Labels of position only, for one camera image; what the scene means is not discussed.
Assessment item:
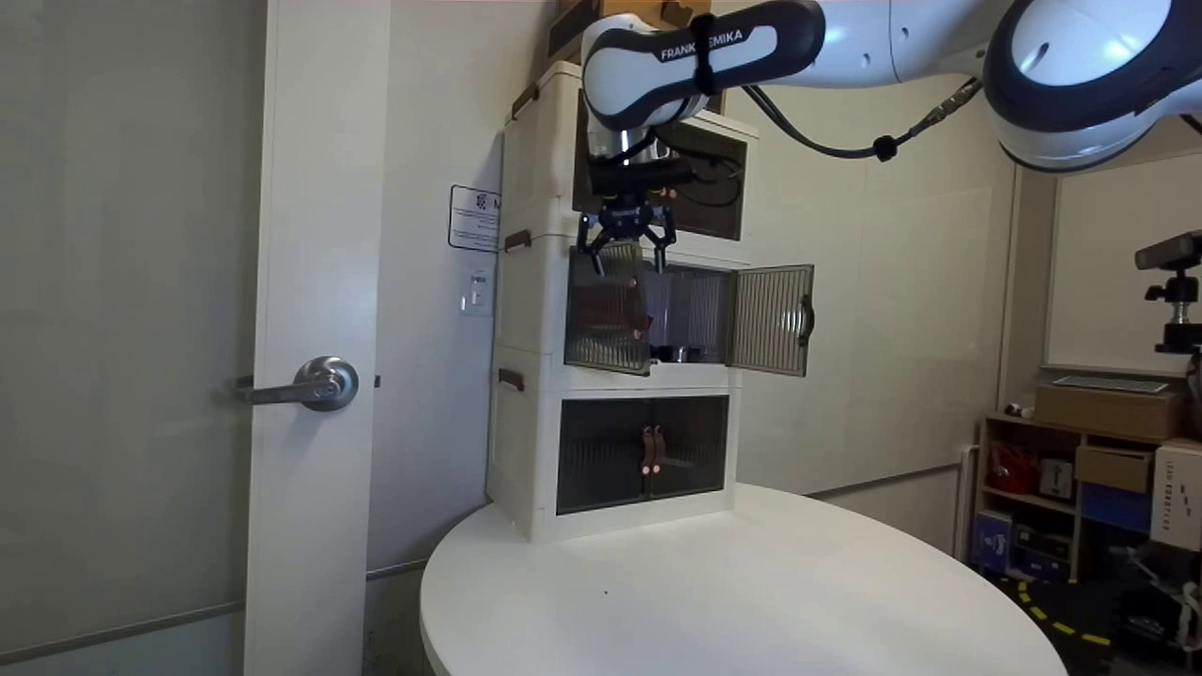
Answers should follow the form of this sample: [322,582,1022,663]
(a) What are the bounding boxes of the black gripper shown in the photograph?
[574,196,684,278]

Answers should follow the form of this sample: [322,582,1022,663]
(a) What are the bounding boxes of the grey translucent cabinet door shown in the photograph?
[728,258,820,384]
[565,245,656,379]

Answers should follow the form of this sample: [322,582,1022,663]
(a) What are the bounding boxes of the white three-tier shelf cabinet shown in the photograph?
[485,56,764,549]

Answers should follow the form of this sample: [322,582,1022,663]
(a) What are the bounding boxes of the wooden storage shelf unit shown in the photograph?
[966,408,1165,588]

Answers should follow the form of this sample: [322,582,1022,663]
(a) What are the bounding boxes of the red storage bin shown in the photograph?
[986,444,1043,497]

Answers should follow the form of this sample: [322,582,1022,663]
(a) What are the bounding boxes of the blue box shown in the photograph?
[968,506,1018,573]

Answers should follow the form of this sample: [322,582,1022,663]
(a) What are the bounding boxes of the large brown cardboard box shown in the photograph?
[1031,364,1190,448]

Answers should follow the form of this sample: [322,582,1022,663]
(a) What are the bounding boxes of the small brown cardboard box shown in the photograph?
[1075,438,1152,497]

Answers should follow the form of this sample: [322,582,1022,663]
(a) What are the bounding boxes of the blue storage bin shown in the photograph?
[1075,486,1152,538]

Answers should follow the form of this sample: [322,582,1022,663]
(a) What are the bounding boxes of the white carton box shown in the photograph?
[1146,434,1202,554]

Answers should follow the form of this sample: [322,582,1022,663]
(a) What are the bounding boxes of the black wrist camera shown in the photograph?
[586,150,706,210]

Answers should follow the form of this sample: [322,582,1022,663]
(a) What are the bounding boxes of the white paper wall sign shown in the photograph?
[445,179,509,258]

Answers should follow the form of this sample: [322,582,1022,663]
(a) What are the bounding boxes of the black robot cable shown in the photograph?
[741,71,988,164]

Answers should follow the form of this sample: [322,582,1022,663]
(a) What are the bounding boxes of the silver door lever handle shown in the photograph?
[242,354,363,416]

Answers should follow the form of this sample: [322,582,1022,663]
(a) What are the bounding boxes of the black camera on stand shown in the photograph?
[1130,228,1202,360]

